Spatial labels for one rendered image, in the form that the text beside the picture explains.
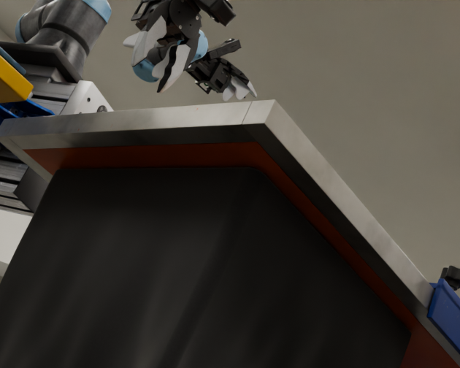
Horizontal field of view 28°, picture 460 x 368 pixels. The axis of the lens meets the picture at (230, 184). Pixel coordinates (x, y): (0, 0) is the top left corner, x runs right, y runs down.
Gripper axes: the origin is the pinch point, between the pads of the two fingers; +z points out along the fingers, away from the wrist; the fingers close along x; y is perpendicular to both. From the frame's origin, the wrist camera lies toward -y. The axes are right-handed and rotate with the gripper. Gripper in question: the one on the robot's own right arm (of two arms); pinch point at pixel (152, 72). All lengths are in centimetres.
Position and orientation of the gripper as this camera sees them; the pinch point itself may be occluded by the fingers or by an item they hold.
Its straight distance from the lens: 140.0
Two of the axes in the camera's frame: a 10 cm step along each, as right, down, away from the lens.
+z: -3.8, 8.3, -4.2
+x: -5.5, -5.6, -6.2
